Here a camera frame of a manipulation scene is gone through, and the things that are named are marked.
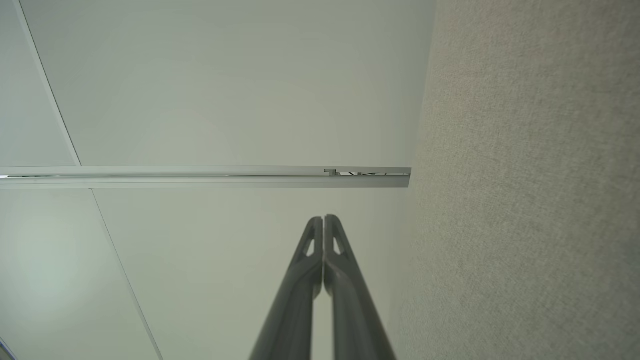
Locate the white ceiling track rail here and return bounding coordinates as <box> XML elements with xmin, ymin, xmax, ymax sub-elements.
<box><xmin>0</xmin><ymin>166</ymin><xmax>412</xmax><ymax>190</ymax></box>

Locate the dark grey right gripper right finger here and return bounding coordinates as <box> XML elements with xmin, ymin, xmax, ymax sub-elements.
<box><xmin>324</xmin><ymin>215</ymin><xmax>396</xmax><ymax>360</ymax></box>

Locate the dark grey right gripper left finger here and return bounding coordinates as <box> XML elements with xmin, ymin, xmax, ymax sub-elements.
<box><xmin>249</xmin><ymin>216</ymin><xmax>324</xmax><ymax>360</ymax></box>

